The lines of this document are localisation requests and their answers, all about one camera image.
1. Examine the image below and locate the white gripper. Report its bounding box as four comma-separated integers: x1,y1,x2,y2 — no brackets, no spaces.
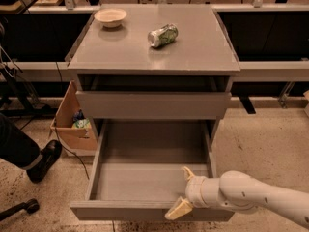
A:
165,166,222,220

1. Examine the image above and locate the grey drawer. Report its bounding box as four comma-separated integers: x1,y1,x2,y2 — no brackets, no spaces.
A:
76,75,231,120
70,119,236,222

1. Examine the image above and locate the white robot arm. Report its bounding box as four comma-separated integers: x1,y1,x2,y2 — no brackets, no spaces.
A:
165,166,309,229

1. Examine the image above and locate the grey top drawer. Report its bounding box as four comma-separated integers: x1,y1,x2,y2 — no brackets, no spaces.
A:
76,75,231,120

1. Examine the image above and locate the grey drawer cabinet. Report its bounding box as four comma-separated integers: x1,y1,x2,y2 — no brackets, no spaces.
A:
69,4,239,136

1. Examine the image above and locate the brown cardboard box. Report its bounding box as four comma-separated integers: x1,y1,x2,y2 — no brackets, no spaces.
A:
50,81,98,156

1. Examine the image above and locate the green chip bag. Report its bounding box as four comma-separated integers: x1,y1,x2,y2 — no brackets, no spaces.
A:
71,119,91,129

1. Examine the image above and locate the blue snack bag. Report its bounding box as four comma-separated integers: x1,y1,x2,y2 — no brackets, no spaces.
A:
73,110,84,122

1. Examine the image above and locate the black shoe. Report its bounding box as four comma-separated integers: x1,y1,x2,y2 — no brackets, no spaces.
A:
27,140,62,183

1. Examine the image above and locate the black office chair base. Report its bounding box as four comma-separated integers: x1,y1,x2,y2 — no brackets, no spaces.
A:
0,199,40,221

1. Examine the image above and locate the green crushed soda can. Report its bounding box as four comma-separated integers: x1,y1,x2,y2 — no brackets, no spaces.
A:
148,23,179,48

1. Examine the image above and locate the right grey workbench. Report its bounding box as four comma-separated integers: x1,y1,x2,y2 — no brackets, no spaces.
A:
211,4,309,114

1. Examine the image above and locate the grey workbench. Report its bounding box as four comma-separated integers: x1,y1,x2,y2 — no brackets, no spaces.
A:
1,7,93,82
211,4,309,114

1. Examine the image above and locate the person's dark trouser leg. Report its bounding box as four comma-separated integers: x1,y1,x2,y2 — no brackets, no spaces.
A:
0,114,42,170

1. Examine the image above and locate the beige ceramic bowl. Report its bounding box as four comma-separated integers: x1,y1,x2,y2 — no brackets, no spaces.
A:
95,9,127,28

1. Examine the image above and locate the black tripod stand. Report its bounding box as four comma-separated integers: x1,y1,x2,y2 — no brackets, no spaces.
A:
0,46,52,118

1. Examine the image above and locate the left grey workbench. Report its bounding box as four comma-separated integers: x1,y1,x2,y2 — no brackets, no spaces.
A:
1,7,93,82

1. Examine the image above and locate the black floor cable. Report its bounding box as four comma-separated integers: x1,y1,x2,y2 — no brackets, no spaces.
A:
53,61,91,181

